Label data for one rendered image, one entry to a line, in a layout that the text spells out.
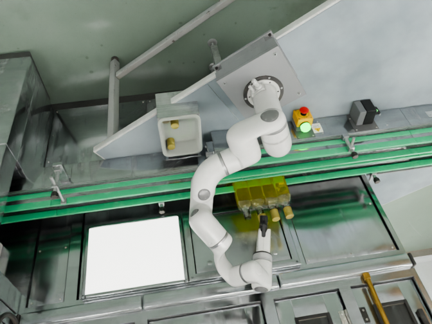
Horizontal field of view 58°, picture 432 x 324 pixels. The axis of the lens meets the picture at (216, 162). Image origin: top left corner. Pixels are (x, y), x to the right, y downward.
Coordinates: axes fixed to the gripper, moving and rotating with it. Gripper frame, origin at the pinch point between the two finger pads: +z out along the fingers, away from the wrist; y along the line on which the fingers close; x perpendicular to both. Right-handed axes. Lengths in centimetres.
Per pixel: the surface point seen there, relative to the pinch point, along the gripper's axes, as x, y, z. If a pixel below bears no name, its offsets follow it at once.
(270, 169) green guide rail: -2.0, 5.1, 24.6
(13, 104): 117, 23, 39
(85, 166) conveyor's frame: 81, 6, 19
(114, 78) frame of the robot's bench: 83, 11, 77
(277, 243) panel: -6.8, -13.9, -1.3
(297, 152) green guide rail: -13.4, 12.0, 29.5
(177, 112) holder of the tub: 37, 33, 28
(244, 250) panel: 7.1, -13.7, -5.8
